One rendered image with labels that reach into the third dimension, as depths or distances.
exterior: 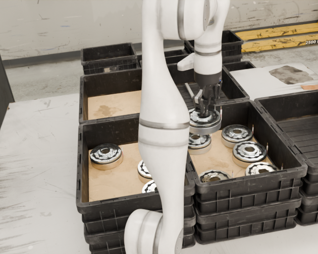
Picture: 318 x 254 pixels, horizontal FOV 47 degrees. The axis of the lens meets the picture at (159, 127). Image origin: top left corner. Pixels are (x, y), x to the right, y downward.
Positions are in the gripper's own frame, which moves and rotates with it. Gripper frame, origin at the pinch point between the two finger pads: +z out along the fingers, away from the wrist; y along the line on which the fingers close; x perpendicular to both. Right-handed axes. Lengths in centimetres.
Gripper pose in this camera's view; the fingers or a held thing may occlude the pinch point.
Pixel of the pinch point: (207, 113)
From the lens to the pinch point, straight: 108.2
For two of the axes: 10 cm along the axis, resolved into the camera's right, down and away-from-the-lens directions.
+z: 0.7, 8.4, 5.3
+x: -8.2, -2.5, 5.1
